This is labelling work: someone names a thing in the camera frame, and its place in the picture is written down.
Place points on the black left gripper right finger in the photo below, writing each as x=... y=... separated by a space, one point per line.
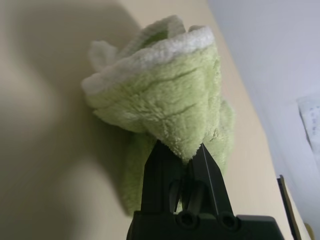
x=210 y=185

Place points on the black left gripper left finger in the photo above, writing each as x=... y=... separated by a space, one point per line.
x=160 y=180

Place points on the green towel white trim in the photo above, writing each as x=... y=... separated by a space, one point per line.
x=162 y=100

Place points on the white printed sheet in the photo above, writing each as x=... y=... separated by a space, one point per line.
x=311 y=120

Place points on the beige table black frame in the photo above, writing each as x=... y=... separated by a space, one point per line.
x=287 y=200

